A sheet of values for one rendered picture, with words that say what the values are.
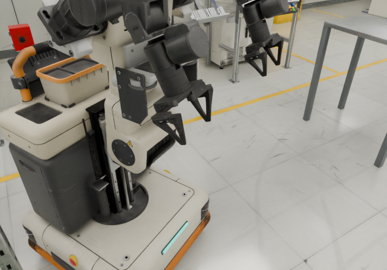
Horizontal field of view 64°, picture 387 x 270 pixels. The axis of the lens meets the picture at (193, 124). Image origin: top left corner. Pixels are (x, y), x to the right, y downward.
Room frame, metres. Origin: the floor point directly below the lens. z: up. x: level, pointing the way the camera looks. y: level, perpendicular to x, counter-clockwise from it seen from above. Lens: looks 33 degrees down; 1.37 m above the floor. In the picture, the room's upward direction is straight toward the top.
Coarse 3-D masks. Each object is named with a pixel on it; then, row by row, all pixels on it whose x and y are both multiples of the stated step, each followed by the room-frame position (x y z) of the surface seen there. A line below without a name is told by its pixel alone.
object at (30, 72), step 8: (16, 56) 1.12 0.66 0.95; (32, 56) 1.16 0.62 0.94; (40, 56) 1.18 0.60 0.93; (48, 56) 1.21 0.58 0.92; (56, 56) 1.23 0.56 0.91; (64, 56) 1.26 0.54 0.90; (24, 64) 1.12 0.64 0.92; (32, 64) 1.14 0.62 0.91; (40, 64) 1.16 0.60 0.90; (48, 64) 1.18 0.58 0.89; (24, 72) 1.10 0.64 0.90; (32, 72) 1.10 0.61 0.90; (16, 80) 1.01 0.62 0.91; (24, 80) 1.01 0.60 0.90; (32, 80) 1.08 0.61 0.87; (16, 88) 1.01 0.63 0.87; (24, 88) 1.01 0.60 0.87; (32, 88) 1.08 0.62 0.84; (40, 88) 1.10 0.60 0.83; (32, 96) 1.06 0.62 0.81
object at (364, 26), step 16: (368, 16) 2.34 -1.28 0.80; (352, 32) 2.00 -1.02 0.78; (368, 32) 1.94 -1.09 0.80; (384, 32) 1.94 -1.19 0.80; (320, 48) 2.19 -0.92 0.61; (320, 64) 2.18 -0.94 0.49; (352, 64) 2.38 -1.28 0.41; (304, 112) 2.21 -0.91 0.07; (384, 144) 1.61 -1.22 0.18; (384, 160) 1.60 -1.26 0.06
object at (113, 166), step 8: (104, 120) 0.93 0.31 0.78; (104, 128) 0.92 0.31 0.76; (104, 136) 0.92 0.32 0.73; (168, 136) 0.91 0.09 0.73; (104, 144) 0.92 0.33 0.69; (160, 144) 0.87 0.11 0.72; (168, 144) 0.90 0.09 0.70; (152, 152) 0.83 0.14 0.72; (160, 152) 0.86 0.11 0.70; (112, 160) 0.93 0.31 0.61; (152, 160) 0.82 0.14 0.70; (112, 168) 0.92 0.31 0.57
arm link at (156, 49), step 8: (152, 40) 0.60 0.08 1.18; (160, 40) 0.58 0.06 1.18; (144, 48) 0.59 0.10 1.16; (152, 48) 0.57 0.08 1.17; (160, 48) 0.57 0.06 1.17; (152, 56) 0.57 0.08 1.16; (160, 56) 0.56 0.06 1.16; (168, 56) 0.57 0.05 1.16; (152, 64) 0.57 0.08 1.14; (160, 64) 0.56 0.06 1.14; (168, 64) 0.56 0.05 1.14
